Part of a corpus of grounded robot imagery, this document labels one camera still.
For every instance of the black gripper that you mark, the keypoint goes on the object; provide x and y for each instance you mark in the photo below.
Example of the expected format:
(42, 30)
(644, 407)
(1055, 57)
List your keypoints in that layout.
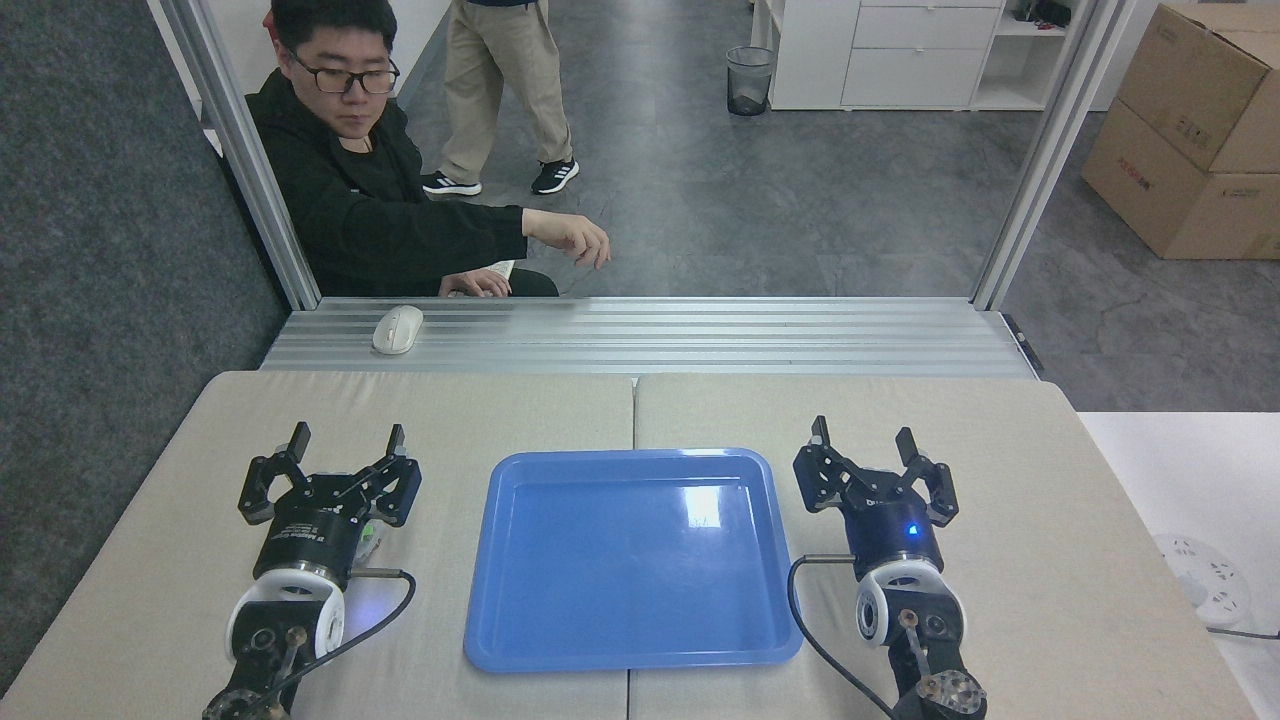
(312, 542)
(892, 535)

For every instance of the blue plastic tray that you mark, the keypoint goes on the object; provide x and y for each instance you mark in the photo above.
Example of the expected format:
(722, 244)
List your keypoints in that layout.
(630, 570)

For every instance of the person's left hand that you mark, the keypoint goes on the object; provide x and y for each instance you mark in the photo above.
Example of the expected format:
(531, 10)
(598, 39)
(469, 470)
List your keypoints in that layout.
(478, 284)

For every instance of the person's right hand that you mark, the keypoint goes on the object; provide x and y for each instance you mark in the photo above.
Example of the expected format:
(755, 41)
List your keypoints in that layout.
(570, 235)

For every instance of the beige table mat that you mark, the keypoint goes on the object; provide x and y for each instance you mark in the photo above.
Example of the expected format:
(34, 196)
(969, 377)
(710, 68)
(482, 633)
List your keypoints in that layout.
(200, 480)
(1050, 520)

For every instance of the white computer mouse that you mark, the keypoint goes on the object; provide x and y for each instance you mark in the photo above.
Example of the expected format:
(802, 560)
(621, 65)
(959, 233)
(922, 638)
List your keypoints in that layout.
(398, 330)

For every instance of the ribbed aluminium platform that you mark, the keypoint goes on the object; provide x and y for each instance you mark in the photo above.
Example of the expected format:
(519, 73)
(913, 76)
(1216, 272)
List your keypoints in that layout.
(650, 335)

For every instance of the seated person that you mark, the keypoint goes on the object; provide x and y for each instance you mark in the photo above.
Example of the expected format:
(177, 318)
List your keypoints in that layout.
(350, 210)

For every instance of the white keyboard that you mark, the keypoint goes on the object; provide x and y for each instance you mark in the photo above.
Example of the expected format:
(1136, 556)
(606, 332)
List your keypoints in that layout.
(503, 268)

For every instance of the white side table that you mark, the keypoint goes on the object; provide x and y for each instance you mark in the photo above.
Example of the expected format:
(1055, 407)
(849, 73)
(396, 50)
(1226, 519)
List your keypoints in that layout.
(1190, 470)

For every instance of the white round power strip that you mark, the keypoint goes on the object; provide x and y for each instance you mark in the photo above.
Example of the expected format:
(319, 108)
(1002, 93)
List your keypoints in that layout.
(1205, 580)

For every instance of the large cardboard box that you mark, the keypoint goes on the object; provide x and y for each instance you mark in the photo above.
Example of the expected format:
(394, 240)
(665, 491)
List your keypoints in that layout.
(1150, 190)
(1200, 80)

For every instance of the black mesh waste bin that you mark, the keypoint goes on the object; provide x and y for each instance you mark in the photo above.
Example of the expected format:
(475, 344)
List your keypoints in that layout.
(750, 85)

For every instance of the white drawer cabinet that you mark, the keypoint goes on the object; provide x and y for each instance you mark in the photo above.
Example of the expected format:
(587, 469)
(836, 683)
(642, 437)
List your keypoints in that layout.
(900, 55)

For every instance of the walking person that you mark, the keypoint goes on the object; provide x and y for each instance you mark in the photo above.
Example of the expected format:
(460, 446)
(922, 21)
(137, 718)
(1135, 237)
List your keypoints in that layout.
(500, 70)

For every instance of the black platform end bracket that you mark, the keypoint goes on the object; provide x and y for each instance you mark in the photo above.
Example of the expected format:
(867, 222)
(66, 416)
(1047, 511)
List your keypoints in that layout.
(1024, 343)

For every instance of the silver aluminium post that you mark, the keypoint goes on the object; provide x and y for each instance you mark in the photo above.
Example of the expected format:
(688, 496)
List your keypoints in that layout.
(240, 150)
(1050, 150)

